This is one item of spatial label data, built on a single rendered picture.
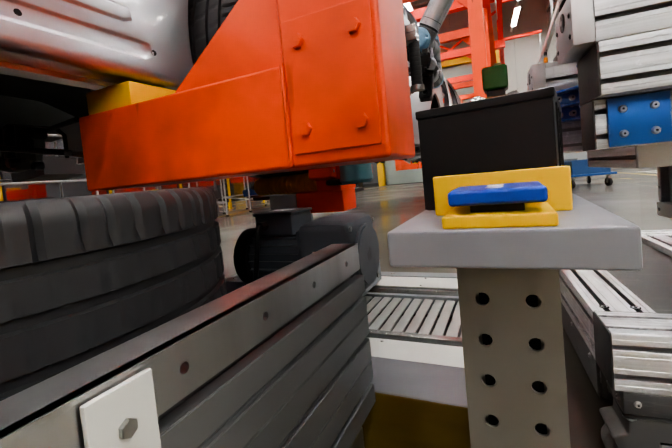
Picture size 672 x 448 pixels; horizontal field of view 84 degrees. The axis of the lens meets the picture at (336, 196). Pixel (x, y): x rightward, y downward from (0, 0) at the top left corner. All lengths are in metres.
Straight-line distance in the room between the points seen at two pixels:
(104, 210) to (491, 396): 0.45
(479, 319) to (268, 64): 0.48
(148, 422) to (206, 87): 0.53
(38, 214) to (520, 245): 0.37
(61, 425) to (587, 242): 0.33
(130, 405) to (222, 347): 0.09
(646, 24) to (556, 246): 0.57
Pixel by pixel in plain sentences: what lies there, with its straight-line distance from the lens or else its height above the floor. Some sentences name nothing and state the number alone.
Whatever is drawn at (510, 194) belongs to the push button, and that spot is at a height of 0.47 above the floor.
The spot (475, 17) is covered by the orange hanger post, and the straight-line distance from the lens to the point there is 4.99.
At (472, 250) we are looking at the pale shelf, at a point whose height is 0.43.
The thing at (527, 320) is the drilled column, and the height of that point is 0.33.
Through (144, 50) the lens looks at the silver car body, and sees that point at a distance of 0.92.
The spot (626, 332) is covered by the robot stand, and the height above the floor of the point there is 0.23.
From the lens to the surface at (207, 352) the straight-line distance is 0.34.
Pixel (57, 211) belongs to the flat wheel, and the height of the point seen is 0.49.
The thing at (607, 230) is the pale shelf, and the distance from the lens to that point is 0.30.
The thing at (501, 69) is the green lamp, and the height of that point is 0.65.
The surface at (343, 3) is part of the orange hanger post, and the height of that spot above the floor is 0.74.
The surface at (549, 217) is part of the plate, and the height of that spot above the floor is 0.46.
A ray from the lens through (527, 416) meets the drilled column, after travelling 0.51.
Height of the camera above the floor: 0.50
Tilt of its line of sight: 3 degrees down
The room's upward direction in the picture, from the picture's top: 6 degrees counter-clockwise
